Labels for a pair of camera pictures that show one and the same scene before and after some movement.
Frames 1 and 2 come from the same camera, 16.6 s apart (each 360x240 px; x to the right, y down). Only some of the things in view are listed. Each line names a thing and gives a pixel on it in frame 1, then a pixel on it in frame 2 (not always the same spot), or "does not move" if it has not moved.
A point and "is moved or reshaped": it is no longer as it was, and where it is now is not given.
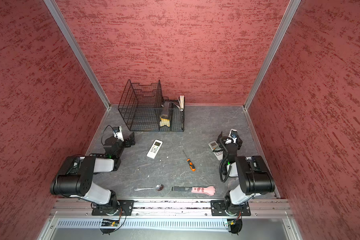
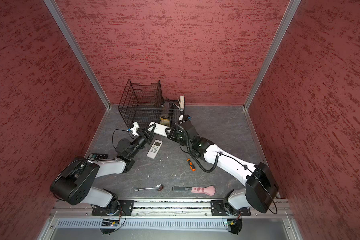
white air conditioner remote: [154, 149] does not move
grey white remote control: [215, 146] is moved or reshaped
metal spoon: [159, 187] does not move
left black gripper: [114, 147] -> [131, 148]
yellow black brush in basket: [164, 119] does not move
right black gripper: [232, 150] -> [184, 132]
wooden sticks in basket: [181, 99] does not move
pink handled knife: [208, 190] does not move
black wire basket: [143, 108] does not move
